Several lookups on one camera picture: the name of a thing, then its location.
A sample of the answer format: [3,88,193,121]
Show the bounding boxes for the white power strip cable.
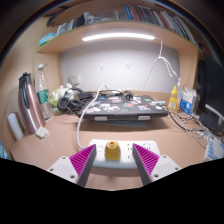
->
[75,83,108,150]

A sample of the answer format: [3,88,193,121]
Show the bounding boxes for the wooden shelf unit with books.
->
[34,0,201,56]

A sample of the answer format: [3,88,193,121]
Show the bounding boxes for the white light bar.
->
[81,32,156,42]

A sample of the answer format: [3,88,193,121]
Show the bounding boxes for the clear plastic water bottle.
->
[34,63,54,123]

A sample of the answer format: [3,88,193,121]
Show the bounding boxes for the blue and white box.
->
[179,86,198,116]

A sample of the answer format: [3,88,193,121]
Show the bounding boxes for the black laptop with stickers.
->
[75,94,169,122]

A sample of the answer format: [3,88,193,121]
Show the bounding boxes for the white and green plush toy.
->
[49,83,73,108]

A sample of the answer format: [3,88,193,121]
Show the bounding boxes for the grey laptop stand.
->
[93,114,152,128]

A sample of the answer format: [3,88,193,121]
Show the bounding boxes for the yellow squeeze bottle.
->
[168,85,179,112]

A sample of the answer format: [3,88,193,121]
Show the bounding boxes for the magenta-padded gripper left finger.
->
[46,143,98,188]

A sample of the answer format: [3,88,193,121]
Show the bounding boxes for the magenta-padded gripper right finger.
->
[132,143,183,186]

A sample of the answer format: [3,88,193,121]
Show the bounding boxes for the grey cable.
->
[168,111,209,149]

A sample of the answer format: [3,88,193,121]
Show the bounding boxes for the white hanging multi-plug cable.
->
[142,37,179,91]

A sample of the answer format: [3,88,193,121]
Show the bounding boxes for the black monitor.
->
[196,53,224,134]

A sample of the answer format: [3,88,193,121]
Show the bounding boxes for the small white block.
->
[34,126,50,139]

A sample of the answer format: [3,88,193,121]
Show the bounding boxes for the white wall outlet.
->
[69,73,82,86]

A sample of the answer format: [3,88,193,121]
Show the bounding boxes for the black headphones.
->
[57,87,94,114]

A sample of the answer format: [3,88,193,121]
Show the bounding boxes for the black cable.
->
[166,109,224,138]

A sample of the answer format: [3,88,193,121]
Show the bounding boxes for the white cylinder tube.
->
[7,112,25,141]

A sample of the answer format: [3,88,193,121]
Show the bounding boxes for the pink metal thermos bottle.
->
[18,71,47,135]

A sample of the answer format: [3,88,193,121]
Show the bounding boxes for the clear pump bottle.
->
[175,77,184,108]

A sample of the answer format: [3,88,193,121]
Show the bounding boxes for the white and blue keyboard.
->
[203,136,224,163]

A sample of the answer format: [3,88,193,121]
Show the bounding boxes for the white power strip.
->
[87,139,161,169]

